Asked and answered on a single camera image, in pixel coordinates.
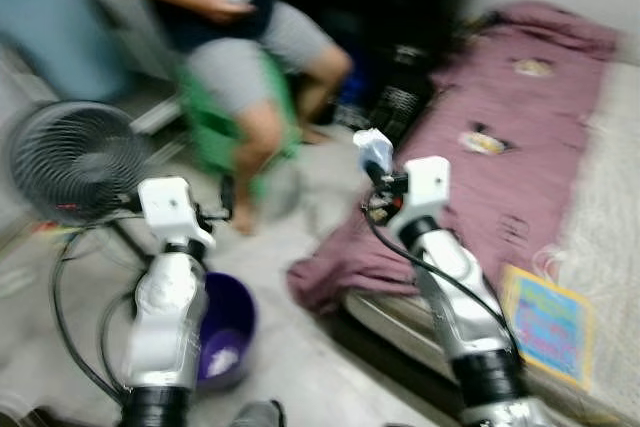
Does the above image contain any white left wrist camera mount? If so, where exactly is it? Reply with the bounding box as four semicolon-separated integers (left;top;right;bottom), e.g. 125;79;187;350
137;177;216;248

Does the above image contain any light blue cushion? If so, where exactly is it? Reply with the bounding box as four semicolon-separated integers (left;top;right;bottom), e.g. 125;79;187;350
0;0;136;103

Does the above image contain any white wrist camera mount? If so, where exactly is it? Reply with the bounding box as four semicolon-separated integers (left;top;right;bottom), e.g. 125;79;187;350
137;177;216;248
385;157;451;238

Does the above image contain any white quilted mattress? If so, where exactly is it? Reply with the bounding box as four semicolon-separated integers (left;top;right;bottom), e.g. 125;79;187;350
345;7;640;423

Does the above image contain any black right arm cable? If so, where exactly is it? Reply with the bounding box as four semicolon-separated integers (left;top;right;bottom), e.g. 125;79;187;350
360;205;521;360

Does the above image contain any white blue wrapper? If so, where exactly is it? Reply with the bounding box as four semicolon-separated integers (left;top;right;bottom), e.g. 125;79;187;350
353;129;396;176

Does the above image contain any silver robot left leg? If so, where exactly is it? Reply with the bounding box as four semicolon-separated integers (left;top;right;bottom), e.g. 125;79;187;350
230;399;286;427

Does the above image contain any white crumpled paper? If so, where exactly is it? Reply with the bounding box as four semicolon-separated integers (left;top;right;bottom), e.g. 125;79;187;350
205;347;241;373

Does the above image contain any mauve cartoon print blanket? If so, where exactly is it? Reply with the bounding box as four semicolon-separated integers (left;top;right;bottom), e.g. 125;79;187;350
288;2;621;313

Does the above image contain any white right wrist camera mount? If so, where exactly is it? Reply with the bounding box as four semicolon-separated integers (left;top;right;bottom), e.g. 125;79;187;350
385;157;451;238

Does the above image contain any colourful children's book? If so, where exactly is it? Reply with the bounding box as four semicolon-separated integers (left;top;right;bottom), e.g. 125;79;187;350
500;265;596;390

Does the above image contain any short black left arm cable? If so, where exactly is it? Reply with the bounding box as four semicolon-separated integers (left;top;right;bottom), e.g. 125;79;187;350
97;290;141;390

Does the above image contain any purple plastic bucket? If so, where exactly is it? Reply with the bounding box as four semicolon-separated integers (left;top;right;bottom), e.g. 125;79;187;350
195;272;259;393

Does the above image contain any green plastic stool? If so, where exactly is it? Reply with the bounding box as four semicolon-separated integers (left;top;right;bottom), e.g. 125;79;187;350
180;52;301;198

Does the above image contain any black bag white print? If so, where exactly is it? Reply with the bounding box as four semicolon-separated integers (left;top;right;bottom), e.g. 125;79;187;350
375;42;436;143

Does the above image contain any long black left arm cable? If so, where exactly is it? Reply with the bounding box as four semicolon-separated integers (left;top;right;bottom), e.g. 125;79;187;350
50;232;141;405

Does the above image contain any large black bag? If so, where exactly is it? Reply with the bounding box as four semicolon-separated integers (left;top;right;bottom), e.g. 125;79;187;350
290;0;496;148

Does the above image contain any black round floor fan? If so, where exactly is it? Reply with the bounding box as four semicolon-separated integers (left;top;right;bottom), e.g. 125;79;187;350
5;100;153;268

